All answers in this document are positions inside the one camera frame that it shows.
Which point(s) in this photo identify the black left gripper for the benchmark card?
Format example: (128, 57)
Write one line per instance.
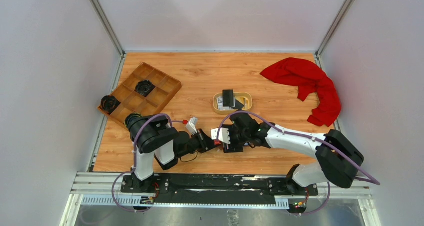
(205, 142)

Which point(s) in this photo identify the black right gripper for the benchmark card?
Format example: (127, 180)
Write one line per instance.
(233, 147)

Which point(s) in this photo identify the beige oval tray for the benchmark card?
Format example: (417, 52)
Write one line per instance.
(243, 97)

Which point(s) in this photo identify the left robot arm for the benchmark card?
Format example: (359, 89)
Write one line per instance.
(155, 139)

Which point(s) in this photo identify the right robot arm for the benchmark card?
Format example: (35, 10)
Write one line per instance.
(337, 161)

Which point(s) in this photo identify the wooden compartment tray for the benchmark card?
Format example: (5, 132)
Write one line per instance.
(146, 91)

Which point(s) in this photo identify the red cloth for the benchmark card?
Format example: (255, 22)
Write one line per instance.
(309, 78)

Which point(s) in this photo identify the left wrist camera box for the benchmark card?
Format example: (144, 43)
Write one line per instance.
(191, 126)

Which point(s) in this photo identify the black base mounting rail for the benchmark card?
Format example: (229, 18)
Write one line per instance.
(215, 189)

